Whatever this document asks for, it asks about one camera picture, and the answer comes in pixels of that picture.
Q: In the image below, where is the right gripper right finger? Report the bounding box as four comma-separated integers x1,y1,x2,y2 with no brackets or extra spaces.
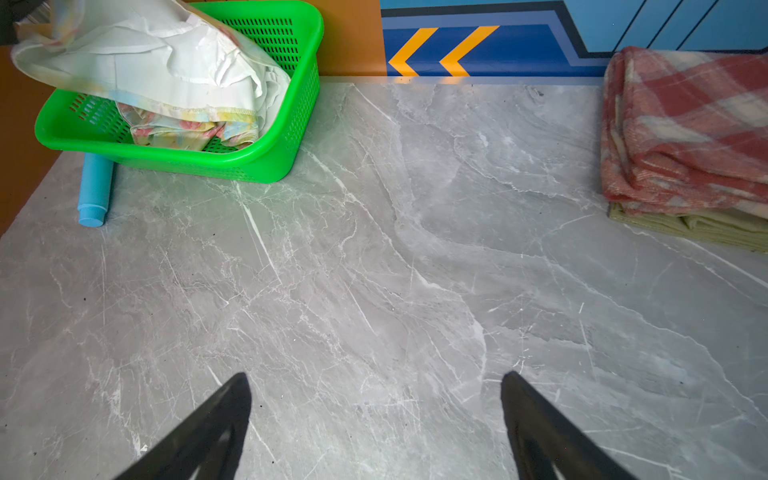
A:
500,371,634,479

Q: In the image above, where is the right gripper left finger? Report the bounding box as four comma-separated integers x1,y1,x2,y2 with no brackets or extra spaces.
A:
118,372,252,479

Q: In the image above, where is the olive green skirt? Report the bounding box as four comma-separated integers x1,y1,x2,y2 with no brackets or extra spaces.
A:
609,203,767,254

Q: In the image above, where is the red plaid skirt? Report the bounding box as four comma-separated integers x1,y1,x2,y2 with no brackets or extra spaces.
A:
600,47,767,218

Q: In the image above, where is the cream yellow cloth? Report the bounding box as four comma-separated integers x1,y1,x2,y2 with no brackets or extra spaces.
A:
12,1,290,151

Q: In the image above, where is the light blue tube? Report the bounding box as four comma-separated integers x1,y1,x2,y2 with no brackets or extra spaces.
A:
78,153,114,228

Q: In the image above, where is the green plastic basket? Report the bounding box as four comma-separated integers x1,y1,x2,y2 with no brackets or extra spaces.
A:
35,1,324,183

